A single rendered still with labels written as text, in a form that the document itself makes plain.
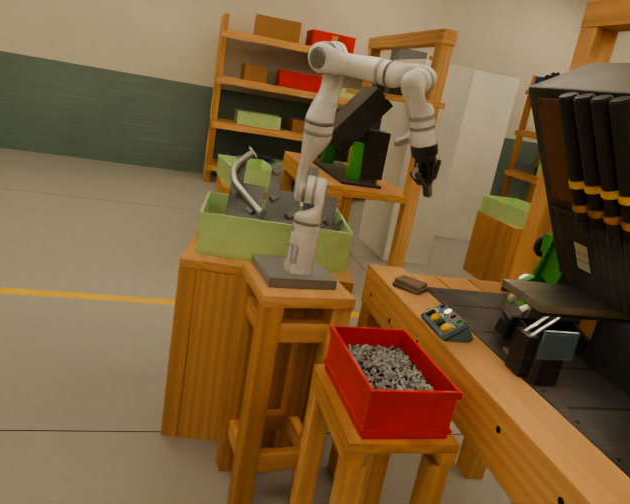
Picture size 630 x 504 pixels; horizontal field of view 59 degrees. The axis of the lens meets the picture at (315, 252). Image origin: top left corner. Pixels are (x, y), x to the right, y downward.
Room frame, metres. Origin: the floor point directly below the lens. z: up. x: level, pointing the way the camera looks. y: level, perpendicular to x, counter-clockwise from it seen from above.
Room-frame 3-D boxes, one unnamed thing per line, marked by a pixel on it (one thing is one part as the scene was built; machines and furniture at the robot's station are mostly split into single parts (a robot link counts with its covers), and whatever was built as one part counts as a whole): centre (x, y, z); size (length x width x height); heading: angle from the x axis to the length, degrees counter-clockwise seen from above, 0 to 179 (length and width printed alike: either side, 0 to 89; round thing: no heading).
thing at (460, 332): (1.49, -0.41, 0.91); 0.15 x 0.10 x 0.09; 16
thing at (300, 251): (1.83, 0.04, 0.97); 0.09 x 0.09 x 0.17; 29
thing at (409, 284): (1.80, -0.34, 0.91); 0.10 x 0.08 x 0.03; 55
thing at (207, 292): (2.31, 0.19, 0.39); 0.68 x 0.52 x 0.79; 96
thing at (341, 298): (1.83, 0.04, 0.83); 0.32 x 0.32 x 0.04; 23
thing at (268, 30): (8.27, 0.30, 1.14); 3.01 x 0.54 x 2.28; 106
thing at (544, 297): (1.28, -0.67, 1.11); 0.39 x 0.16 x 0.03; 106
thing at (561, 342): (1.25, -0.61, 0.97); 0.10 x 0.02 x 0.14; 106
